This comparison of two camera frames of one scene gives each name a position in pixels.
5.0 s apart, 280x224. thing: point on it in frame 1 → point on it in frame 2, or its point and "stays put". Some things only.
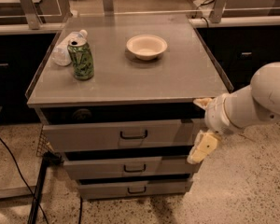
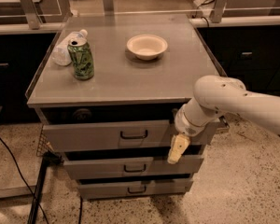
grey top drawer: x=158 y=134 stays put
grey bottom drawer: x=119 y=189 stays put
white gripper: x=217 y=116 → x=186 y=127
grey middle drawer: x=130 y=167 stays put
